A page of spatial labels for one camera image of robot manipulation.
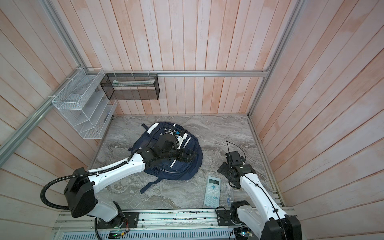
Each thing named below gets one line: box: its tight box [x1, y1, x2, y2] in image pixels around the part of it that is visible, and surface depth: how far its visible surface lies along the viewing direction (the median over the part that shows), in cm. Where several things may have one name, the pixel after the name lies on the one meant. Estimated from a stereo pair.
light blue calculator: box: [204, 176, 221, 208], surface depth 83 cm
